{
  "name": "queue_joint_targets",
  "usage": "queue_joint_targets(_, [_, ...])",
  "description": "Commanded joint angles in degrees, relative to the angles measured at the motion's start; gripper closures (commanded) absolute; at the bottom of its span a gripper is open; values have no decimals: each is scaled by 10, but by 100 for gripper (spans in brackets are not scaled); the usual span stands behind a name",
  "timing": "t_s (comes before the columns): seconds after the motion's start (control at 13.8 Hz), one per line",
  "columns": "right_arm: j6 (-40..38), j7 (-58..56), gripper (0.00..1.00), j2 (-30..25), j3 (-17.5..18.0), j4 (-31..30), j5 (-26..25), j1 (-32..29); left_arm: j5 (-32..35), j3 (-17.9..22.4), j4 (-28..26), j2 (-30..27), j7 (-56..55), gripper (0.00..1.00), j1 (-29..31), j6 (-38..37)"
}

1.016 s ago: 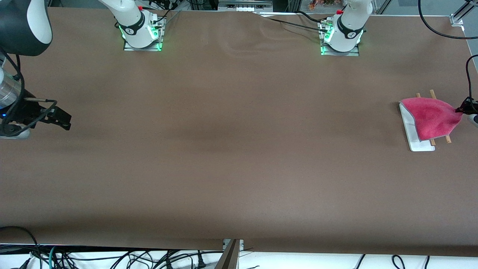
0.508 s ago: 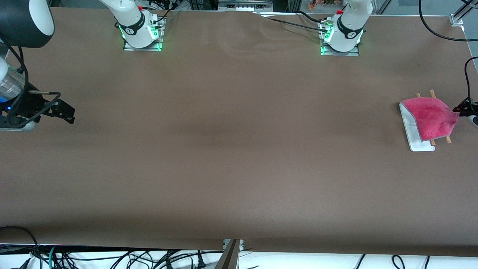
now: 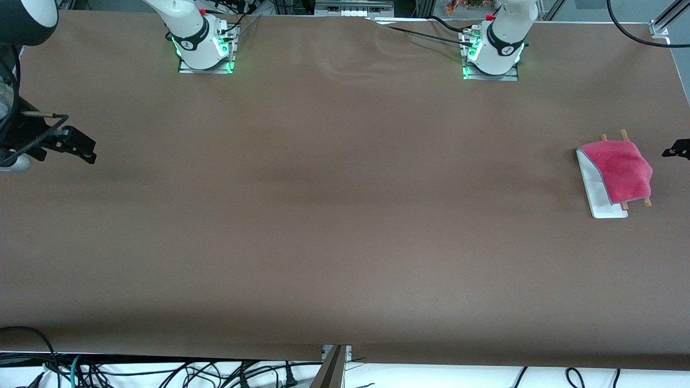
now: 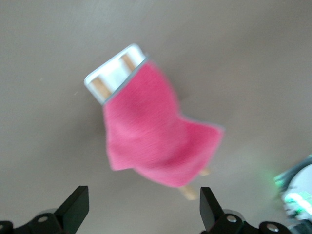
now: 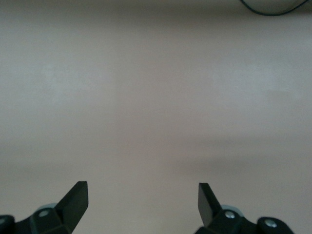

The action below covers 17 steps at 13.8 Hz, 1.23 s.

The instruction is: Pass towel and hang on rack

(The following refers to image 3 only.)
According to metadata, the pink towel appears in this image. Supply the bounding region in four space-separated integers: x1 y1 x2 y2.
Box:
579 139 654 205

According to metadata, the white rack with wooden bars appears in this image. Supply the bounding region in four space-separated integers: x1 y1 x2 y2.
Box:
576 128 653 219

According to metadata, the orange background object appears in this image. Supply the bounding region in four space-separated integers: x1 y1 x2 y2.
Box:
445 0 499 15

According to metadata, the brown table cover sheet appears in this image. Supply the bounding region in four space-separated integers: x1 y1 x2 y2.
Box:
0 10 690 371

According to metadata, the white power strip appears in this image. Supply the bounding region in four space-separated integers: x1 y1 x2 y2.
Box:
315 0 394 18

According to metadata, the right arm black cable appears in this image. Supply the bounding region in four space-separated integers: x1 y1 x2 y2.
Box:
0 43 70 162

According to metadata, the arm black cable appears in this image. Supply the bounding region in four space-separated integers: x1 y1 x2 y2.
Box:
0 43 70 162
606 0 690 50

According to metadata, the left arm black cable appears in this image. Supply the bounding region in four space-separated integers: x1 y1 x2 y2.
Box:
606 0 690 50

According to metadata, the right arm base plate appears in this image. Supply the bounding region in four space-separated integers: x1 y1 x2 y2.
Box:
178 24 236 74

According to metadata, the thick black floor cable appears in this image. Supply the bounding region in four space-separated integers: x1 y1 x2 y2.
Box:
0 325 61 388

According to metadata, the black cable on table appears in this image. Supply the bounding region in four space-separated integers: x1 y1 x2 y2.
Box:
369 16 478 50

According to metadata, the table frame beam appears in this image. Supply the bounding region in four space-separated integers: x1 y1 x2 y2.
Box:
310 345 348 388

